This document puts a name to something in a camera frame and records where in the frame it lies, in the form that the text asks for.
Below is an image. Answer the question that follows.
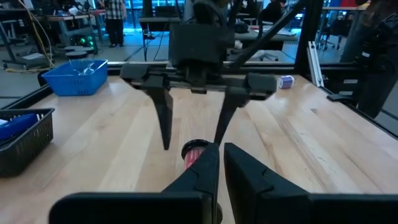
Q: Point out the blue plastic basket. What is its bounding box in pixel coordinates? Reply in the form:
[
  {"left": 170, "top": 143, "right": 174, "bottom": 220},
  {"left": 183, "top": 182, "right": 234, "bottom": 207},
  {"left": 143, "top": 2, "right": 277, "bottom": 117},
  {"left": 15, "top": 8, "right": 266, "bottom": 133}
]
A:
[{"left": 41, "top": 59, "right": 109, "bottom": 96}]

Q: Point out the black table clamp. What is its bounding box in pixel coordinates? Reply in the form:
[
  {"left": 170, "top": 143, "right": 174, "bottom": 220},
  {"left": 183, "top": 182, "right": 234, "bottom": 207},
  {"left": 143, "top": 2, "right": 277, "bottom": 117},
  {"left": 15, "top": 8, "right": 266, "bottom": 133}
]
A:
[{"left": 326, "top": 93, "right": 354, "bottom": 103}]

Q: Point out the person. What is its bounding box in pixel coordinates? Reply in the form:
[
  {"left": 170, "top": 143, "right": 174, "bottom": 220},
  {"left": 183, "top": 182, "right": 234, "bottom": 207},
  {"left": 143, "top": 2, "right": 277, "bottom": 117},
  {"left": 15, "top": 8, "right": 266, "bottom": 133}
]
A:
[
  {"left": 98, "top": 0, "right": 127, "bottom": 49},
  {"left": 340, "top": 0, "right": 398, "bottom": 119},
  {"left": 258, "top": 0, "right": 289, "bottom": 24}
]

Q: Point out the black plastic basket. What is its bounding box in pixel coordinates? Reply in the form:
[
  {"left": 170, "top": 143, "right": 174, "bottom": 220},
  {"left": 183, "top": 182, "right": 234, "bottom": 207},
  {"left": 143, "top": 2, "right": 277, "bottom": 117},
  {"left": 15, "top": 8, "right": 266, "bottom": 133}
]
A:
[{"left": 0, "top": 108, "right": 56, "bottom": 178}]

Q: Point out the dark blue card box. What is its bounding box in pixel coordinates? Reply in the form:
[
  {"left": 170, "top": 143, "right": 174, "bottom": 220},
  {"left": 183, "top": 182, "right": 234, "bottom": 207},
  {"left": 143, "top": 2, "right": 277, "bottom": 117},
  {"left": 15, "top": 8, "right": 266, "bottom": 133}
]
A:
[{"left": 0, "top": 113, "right": 39, "bottom": 141}]

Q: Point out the silver aluminium bar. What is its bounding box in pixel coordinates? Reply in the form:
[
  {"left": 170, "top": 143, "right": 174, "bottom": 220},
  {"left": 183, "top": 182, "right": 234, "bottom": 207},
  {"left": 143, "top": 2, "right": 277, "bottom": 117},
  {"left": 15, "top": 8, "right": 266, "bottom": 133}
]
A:
[{"left": 307, "top": 40, "right": 325, "bottom": 88}]

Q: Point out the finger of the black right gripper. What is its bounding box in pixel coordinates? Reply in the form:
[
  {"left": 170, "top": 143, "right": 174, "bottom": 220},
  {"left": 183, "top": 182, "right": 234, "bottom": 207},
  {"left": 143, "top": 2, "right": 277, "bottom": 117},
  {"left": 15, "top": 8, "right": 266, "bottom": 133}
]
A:
[
  {"left": 143, "top": 85, "right": 174, "bottom": 151},
  {"left": 213, "top": 88, "right": 251, "bottom": 146}
]

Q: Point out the black device with green light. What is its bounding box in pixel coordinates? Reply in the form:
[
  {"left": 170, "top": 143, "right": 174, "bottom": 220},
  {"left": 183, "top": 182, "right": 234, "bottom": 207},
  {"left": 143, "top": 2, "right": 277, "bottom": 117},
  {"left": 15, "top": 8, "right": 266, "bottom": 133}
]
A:
[{"left": 70, "top": 33, "right": 99, "bottom": 54}]

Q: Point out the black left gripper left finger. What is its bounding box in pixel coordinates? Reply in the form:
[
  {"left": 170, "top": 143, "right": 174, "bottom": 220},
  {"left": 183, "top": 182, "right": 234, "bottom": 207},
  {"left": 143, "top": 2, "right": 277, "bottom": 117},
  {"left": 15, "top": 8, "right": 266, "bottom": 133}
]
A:
[{"left": 49, "top": 142, "right": 220, "bottom": 224}]

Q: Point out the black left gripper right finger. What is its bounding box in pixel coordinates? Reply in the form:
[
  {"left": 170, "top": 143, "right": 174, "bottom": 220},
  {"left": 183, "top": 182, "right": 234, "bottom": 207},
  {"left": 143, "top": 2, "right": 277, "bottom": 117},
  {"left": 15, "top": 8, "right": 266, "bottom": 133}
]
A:
[{"left": 223, "top": 142, "right": 398, "bottom": 224}]

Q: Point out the grey background table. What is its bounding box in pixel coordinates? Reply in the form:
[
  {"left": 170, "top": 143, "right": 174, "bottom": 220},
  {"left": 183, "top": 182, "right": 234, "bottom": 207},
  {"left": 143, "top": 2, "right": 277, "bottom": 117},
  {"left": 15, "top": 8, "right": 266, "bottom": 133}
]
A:
[{"left": 34, "top": 9, "right": 106, "bottom": 47}]

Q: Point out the black and red spool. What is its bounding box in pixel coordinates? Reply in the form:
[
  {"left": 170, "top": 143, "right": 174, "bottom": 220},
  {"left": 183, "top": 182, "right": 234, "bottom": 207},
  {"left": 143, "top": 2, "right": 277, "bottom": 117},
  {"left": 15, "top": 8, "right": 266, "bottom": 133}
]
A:
[{"left": 181, "top": 139, "right": 223, "bottom": 224}]

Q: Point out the yellow cable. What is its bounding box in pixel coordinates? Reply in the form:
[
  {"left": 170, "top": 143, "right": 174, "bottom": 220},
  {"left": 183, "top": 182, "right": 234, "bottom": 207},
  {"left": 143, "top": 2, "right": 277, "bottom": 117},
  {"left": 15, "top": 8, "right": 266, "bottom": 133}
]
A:
[{"left": 2, "top": 0, "right": 56, "bottom": 74}]

